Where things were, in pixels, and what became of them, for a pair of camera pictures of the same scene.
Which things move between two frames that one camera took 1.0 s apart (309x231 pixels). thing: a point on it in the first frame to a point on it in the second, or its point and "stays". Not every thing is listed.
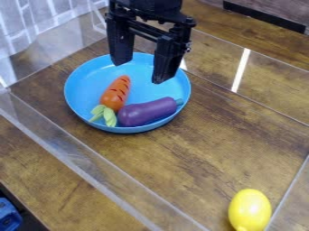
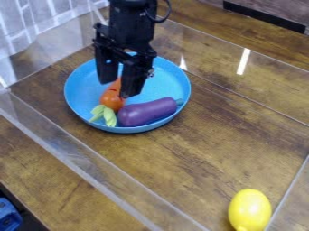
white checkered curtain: (36, 24) stays
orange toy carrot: (112, 98) stays
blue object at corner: (11, 218) stays
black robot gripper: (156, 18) to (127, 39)
